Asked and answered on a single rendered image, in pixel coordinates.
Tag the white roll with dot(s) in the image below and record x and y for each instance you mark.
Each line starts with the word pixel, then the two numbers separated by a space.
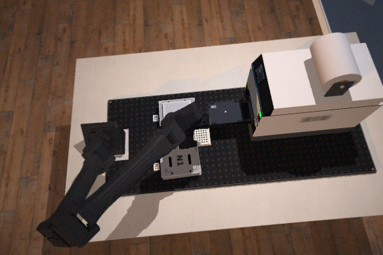
pixel 334 60

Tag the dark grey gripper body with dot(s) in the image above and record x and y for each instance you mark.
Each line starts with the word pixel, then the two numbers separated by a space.
pixel 187 142

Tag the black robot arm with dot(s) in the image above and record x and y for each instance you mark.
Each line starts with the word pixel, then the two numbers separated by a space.
pixel 64 224

